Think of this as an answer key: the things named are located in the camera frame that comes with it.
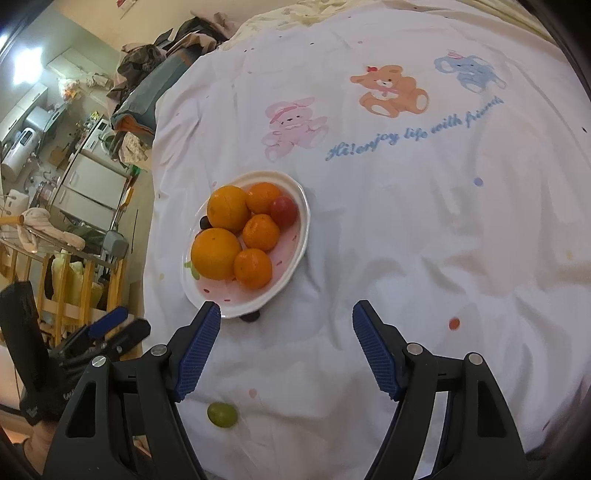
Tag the grey box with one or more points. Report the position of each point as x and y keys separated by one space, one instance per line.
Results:
x=115 y=247

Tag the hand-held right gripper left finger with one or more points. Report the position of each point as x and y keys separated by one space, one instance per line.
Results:
x=198 y=350

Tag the yellow-green cloth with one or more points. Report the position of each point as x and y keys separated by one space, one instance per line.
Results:
x=74 y=281

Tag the green grape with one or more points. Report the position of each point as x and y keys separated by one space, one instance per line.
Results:
x=222 y=414

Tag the large orange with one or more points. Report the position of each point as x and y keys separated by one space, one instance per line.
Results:
x=227 y=207
x=215 y=253

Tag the red cherry tomato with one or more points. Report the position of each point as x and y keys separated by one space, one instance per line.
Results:
x=284 y=212

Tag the pink strawberry plate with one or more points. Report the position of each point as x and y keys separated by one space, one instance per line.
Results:
x=288 y=258

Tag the wall poster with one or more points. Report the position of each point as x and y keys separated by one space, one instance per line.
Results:
x=127 y=7

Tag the floral cloth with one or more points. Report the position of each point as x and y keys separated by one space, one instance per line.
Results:
x=135 y=148

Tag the blue-grey cushion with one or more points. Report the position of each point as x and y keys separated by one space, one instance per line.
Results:
x=147 y=97

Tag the dark grape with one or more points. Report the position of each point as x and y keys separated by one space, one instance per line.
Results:
x=203 y=222
x=250 y=317

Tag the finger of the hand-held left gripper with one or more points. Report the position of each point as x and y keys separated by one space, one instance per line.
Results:
x=131 y=334
x=108 y=323

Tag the beige towel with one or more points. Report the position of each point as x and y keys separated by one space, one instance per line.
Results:
x=46 y=226

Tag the pile of dark clothes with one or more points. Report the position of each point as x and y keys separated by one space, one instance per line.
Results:
x=152 y=50

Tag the wooden rack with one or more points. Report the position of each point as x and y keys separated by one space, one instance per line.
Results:
x=60 y=318

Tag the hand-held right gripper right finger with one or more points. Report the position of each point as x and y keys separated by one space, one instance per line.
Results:
x=374 y=350

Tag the small orange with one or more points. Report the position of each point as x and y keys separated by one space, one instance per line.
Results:
x=263 y=196
x=252 y=268
x=261 y=232

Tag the cream floral quilt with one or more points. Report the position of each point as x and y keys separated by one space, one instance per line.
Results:
x=323 y=14

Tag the white cabinet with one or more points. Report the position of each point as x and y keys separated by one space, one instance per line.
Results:
x=92 y=180

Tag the white printed blanket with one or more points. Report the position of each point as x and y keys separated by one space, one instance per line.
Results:
x=415 y=221

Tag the white appliance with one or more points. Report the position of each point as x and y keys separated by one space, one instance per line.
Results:
x=18 y=154

